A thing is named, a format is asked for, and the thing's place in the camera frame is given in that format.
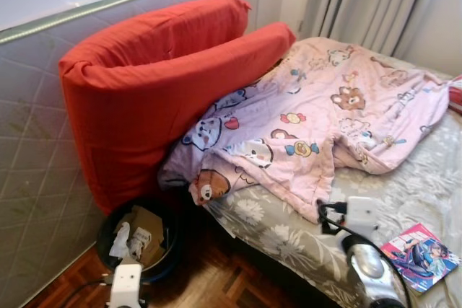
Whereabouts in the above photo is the black waste bin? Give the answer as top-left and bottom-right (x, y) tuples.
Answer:
(96, 198), (181, 283)

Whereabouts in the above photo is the red cushion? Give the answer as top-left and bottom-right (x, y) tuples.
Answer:
(59, 22), (297, 216)
(59, 0), (253, 71)

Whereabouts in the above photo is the pink cartoon print blanket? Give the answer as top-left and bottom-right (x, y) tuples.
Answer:
(157, 36), (456, 224)

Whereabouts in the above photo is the crumpled white tissue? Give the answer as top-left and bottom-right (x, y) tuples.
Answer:
(108, 221), (132, 260)

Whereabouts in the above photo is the grey quilted upright mattress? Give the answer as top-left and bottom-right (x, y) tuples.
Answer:
(0, 0), (261, 308)

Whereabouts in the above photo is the grey floral bed sheet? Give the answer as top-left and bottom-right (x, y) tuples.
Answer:
(206, 52), (462, 308)

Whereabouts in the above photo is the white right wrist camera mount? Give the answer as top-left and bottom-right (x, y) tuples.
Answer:
(345, 196), (381, 240)

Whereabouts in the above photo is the small white carton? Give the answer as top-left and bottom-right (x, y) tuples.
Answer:
(130, 227), (152, 251)

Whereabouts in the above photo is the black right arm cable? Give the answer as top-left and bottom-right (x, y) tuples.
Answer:
(318, 203), (412, 308)

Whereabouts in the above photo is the colourful manga book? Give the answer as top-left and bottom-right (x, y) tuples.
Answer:
(380, 223), (461, 294)

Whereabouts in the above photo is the brown cardboard piece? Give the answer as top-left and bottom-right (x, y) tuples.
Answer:
(119, 206), (165, 265)

